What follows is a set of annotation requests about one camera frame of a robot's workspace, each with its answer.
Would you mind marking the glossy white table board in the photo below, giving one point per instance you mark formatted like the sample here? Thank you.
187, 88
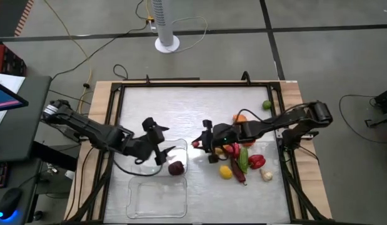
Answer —
196, 106

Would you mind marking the orange red round fruit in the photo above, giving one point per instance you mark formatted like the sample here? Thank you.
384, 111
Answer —
240, 118

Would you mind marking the small red radish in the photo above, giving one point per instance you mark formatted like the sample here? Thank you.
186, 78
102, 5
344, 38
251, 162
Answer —
196, 144

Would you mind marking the black metal table frame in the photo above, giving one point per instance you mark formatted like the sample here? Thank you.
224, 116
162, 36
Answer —
196, 84

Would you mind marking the green lime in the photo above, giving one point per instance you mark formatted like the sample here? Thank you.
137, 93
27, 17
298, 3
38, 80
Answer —
267, 104

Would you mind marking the black computer mouse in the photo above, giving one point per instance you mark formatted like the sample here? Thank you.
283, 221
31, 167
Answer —
8, 201

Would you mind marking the yellow orange vegetable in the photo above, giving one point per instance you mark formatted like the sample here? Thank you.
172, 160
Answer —
219, 151

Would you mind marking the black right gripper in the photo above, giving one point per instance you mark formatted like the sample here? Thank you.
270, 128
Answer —
224, 134

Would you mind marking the red plastic crate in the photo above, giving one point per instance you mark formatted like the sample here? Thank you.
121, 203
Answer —
7, 61

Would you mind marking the yellow lemon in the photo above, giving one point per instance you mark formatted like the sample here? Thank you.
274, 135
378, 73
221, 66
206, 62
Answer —
225, 172

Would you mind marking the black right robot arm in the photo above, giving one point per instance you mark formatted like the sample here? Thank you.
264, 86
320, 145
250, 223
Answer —
290, 120

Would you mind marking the dark red long vegetable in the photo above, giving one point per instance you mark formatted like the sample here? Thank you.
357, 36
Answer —
238, 172

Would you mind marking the white power adapter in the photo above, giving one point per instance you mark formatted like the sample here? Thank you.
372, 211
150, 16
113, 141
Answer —
152, 24

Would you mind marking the clear plastic container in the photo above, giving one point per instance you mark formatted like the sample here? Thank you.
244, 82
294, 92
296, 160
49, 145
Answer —
155, 197
180, 147

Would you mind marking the pale garlic bulb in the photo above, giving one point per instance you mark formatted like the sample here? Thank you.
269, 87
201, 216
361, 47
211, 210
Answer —
266, 175

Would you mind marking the computer monitor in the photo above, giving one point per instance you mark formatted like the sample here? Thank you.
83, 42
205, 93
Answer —
5, 98

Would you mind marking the red bell pepper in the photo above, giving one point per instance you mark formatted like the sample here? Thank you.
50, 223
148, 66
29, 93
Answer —
256, 161

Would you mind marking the dark purple round produce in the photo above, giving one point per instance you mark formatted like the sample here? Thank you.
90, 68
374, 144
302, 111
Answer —
176, 168

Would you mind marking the dark grey desk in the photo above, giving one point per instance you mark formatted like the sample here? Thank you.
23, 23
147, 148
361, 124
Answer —
27, 125

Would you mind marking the green cucumber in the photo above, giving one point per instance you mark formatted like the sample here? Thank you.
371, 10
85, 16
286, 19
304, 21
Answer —
243, 160

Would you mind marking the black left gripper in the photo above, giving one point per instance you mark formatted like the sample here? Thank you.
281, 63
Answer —
143, 148

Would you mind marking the red long pepper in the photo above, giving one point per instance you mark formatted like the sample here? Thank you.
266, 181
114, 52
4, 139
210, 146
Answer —
235, 150

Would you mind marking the black mat with striped edge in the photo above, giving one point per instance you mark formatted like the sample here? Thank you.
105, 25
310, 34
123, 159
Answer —
7, 15

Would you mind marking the grey tower fan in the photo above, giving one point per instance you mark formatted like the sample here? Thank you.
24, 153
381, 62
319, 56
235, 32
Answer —
164, 25

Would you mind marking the black floor device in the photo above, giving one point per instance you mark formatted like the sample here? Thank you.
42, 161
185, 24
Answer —
384, 101

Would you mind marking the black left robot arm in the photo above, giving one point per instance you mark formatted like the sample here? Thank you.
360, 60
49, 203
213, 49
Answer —
87, 128

